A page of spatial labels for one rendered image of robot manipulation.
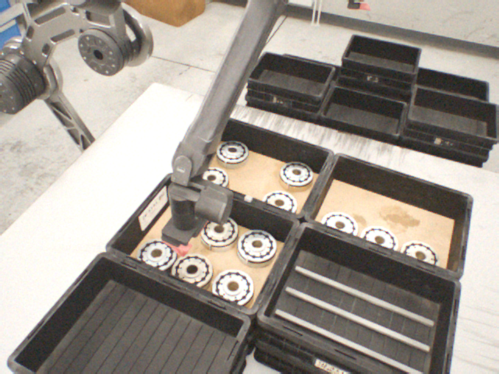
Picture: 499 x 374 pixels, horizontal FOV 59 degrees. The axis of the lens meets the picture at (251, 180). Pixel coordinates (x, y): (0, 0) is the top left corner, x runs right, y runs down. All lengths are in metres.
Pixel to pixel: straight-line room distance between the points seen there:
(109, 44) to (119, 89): 1.96
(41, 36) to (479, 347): 1.62
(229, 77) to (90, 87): 2.59
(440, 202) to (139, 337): 0.89
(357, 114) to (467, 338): 1.43
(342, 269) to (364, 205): 0.24
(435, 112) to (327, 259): 1.40
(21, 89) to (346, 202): 1.16
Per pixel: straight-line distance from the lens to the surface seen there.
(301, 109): 2.24
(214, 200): 0.86
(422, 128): 2.19
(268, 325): 0.98
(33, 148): 2.95
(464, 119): 2.46
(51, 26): 1.63
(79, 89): 3.37
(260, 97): 2.28
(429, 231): 1.36
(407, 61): 2.78
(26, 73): 1.77
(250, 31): 0.82
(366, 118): 2.46
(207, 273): 1.12
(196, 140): 0.84
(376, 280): 1.21
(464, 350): 1.35
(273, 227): 1.19
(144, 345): 1.08
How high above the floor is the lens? 1.81
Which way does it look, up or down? 46 degrees down
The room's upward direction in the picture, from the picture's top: 3 degrees clockwise
